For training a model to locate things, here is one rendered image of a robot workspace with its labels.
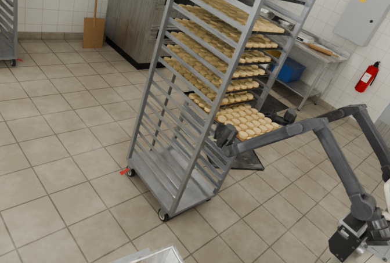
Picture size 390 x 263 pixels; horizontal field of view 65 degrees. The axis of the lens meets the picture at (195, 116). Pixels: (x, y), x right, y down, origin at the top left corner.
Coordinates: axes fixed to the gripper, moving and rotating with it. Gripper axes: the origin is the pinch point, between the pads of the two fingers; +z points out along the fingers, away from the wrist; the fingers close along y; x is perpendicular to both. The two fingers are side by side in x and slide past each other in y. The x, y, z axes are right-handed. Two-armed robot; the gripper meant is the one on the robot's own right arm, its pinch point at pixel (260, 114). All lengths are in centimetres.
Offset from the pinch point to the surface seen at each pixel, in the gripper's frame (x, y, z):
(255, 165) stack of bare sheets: -79, -95, -43
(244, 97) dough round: 1.2, 8.8, 14.1
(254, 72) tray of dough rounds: 1.6, 26.4, 14.4
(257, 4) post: 29, 66, 32
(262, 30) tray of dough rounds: 11, 53, 22
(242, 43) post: 28, 48, 32
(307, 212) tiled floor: -34, -100, -91
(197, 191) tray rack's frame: -5, -82, 19
